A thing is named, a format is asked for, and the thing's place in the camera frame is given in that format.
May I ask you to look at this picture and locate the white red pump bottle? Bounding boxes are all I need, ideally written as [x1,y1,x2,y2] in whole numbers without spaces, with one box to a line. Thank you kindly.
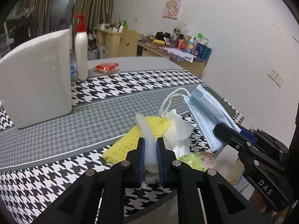
[74,15,88,81]

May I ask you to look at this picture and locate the yellow foam mesh sleeve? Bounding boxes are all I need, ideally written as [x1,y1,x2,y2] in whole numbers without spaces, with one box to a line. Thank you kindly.
[103,116,170,164]

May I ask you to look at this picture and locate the white foam wrap piece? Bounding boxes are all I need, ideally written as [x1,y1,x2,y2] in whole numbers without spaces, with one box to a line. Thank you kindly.
[135,113,159,173]

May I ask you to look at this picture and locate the far wooden desk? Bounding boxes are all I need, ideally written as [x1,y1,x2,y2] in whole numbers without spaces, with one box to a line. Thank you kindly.
[93,27,121,58]

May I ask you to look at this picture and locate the glass balcony door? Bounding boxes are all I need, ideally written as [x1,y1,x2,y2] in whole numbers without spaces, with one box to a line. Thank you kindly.
[46,0,75,33]

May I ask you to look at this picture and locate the blue surgical face mask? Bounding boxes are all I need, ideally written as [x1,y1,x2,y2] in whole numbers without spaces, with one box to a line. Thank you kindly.
[159,84,242,152]

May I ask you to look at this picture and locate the brown striped curtain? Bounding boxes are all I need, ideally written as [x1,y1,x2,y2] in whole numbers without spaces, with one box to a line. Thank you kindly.
[73,0,113,30]

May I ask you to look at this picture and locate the green tissue packet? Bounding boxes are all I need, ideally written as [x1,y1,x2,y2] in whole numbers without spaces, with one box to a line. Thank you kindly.
[178,152,217,171]

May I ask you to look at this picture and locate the wall power socket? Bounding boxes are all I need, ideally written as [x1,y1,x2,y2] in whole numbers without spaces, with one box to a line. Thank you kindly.
[268,69,290,88]

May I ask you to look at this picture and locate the red snack packet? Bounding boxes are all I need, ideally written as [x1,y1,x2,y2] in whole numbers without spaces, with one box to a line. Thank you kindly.
[94,63,119,73]

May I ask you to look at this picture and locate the houndstooth table runner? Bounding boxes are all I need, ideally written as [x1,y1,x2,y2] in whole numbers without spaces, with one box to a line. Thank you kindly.
[1,70,201,223]

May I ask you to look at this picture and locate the white styrofoam box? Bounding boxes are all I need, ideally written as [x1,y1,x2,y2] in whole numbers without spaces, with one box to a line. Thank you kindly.
[1,29,72,129]

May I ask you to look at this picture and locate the white tissue paper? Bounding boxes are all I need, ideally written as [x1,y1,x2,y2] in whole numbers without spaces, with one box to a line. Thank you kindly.
[163,109,194,158]

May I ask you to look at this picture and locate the printed paper sheets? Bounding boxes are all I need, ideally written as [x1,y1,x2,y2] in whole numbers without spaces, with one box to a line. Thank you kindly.
[163,48,194,63]

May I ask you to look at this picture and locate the anime wall picture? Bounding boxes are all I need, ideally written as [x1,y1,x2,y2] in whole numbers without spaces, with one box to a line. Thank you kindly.
[162,0,182,19]

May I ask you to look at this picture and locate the wooden smiley chair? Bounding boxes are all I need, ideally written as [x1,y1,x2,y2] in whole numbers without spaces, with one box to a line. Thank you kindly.
[119,29,138,57]

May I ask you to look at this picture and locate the blue label water bottle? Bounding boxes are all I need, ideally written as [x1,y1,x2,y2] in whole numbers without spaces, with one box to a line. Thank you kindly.
[70,50,78,81]

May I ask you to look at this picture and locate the cluttered wooden desk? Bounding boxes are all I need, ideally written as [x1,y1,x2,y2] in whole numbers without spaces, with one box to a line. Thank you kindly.
[137,37,208,77]

